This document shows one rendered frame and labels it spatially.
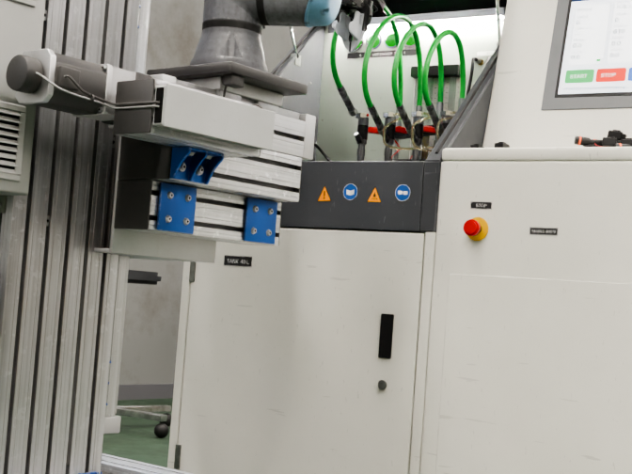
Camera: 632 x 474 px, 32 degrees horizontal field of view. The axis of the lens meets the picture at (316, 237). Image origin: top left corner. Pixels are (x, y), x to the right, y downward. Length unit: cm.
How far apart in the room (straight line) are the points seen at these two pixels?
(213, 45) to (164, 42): 403
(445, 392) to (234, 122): 86
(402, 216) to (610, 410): 63
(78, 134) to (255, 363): 87
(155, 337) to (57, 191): 409
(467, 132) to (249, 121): 82
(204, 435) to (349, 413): 42
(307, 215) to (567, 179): 64
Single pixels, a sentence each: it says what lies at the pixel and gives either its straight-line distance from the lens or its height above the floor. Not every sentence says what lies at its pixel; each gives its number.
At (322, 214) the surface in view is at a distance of 258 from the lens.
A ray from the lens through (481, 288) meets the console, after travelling 239.
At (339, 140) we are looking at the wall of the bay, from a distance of 322.
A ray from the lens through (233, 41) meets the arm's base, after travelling 209.
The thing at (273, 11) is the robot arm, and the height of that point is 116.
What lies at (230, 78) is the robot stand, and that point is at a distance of 200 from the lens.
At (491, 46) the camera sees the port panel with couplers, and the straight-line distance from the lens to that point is 306.
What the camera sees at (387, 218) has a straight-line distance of 250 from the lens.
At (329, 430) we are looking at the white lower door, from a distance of 256.
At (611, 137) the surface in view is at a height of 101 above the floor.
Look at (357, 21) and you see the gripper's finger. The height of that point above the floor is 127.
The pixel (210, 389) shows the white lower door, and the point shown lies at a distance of 275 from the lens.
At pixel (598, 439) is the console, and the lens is 231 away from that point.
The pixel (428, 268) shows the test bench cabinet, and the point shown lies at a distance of 244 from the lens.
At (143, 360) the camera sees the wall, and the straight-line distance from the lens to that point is 602.
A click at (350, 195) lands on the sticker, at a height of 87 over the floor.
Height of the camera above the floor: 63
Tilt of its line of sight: 3 degrees up
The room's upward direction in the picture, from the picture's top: 4 degrees clockwise
